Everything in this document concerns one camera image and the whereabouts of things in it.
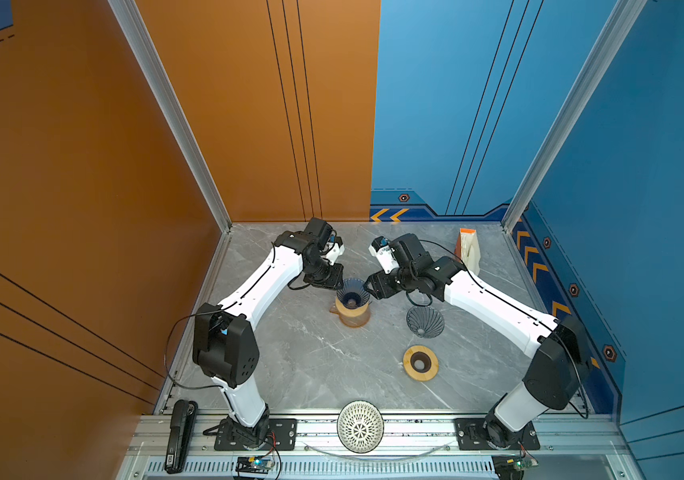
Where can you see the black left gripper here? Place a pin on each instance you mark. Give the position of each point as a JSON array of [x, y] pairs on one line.
[[333, 281]]

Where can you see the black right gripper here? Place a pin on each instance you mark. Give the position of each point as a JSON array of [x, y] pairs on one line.
[[379, 288]]

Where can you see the blue glass dripper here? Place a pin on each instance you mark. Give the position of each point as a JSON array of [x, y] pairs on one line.
[[353, 289]]

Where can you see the wooden dripper ring holder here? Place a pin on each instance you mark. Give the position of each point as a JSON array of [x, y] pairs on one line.
[[350, 303]]

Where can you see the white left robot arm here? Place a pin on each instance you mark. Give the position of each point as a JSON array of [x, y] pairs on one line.
[[225, 347]]

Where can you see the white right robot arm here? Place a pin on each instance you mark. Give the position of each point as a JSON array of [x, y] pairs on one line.
[[559, 349]]

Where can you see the grey glass dripper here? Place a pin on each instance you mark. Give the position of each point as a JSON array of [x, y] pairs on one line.
[[425, 322]]

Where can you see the cream coffee filter pack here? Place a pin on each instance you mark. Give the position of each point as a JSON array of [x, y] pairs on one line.
[[468, 249]]

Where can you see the white woven basket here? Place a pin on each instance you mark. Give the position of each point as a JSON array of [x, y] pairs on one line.
[[360, 427]]

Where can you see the black handheld device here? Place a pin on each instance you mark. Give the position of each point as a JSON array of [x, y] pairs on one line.
[[181, 431]]

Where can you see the left green circuit board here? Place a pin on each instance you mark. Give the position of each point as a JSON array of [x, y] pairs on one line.
[[254, 466]]

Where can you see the green circuit board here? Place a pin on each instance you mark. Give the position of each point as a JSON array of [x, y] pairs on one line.
[[254, 466], [513, 468]]

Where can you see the right green circuit board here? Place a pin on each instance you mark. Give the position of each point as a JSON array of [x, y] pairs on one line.
[[513, 468]]

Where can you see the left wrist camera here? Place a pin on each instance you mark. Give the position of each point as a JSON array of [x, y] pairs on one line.
[[335, 250]]

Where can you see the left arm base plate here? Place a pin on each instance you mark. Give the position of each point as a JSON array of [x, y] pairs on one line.
[[280, 433]]

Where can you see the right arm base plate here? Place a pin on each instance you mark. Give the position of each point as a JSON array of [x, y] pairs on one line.
[[473, 433]]

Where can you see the aluminium mounting rail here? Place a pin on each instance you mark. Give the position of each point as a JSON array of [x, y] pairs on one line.
[[392, 444]]

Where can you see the aluminium corner post left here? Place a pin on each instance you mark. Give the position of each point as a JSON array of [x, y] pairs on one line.
[[134, 29]]

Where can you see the aluminium corner post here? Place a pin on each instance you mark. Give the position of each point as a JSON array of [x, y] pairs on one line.
[[610, 40], [134, 29]]

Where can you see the aluminium corner post right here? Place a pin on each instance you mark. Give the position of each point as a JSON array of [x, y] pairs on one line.
[[610, 40]]

